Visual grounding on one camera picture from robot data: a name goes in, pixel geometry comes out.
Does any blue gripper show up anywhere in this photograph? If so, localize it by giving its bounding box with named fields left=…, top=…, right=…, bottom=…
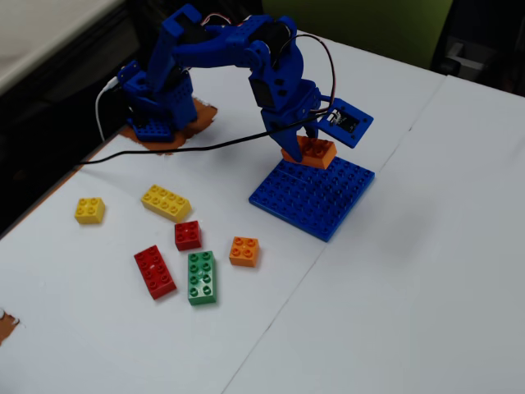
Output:
left=249, top=73, right=331, bottom=164

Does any orange 2x4 block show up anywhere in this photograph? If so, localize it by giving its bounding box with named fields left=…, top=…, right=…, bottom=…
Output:
left=281, top=135, right=338, bottom=170

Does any orange 2x2 block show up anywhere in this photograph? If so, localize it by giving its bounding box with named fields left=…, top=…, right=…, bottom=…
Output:
left=228, top=236, right=261, bottom=268

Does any red 2x2 block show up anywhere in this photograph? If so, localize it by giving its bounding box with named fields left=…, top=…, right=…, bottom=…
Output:
left=174, top=220, right=203, bottom=252

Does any yellow 2x4 block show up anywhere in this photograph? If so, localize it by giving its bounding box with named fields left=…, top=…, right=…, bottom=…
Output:
left=140, top=184, right=193, bottom=224

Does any green 2x4 block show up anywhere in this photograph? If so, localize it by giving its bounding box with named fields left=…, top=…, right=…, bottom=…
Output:
left=187, top=250, right=218, bottom=307

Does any red 2x4 block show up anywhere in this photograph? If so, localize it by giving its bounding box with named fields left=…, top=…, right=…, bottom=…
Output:
left=133, top=245, right=178, bottom=301

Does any yellow 2x2 block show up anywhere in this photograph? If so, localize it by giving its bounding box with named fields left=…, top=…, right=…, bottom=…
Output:
left=74, top=197, right=107, bottom=225

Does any blue 8x8 baseplate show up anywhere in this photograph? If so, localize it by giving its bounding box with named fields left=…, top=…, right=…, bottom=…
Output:
left=248, top=158, right=377, bottom=243

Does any green partition panel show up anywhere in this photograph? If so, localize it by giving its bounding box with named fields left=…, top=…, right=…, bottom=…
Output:
left=262, top=0, right=454, bottom=71

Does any white side table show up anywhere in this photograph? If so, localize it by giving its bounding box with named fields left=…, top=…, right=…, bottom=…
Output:
left=0, top=0, right=124, bottom=85

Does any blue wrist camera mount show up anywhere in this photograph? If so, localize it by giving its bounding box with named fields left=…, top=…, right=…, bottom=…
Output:
left=317, top=97, right=375, bottom=149

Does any black cable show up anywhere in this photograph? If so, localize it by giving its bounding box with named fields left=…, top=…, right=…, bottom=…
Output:
left=80, top=113, right=329, bottom=166

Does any thin servo wire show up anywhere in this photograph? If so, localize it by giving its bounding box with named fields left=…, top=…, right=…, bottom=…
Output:
left=293, top=34, right=338, bottom=116

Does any white cable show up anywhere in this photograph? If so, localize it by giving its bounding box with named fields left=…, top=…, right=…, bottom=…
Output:
left=94, top=77, right=121, bottom=143

